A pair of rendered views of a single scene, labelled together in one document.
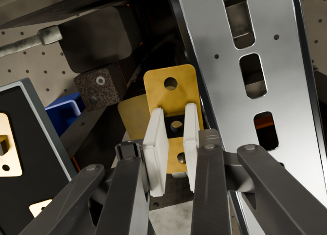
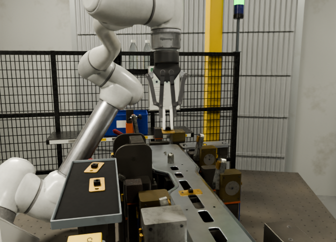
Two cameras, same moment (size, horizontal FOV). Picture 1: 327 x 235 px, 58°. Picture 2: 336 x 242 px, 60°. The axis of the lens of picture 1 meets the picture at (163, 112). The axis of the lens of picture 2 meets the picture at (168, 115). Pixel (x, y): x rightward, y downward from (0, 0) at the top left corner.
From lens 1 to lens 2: 97 cm
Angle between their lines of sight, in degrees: 100
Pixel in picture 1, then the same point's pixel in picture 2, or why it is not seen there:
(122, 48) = (147, 181)
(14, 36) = not seen: outside the picture
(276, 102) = (219, 224)
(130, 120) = (142, 195)
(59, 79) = not seen: outside the picture
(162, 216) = (149, 210)
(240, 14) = (197, 204)
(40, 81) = not seen: outside the picture
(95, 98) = (131, 182)
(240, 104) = (200, 223)
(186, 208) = (164, 208)
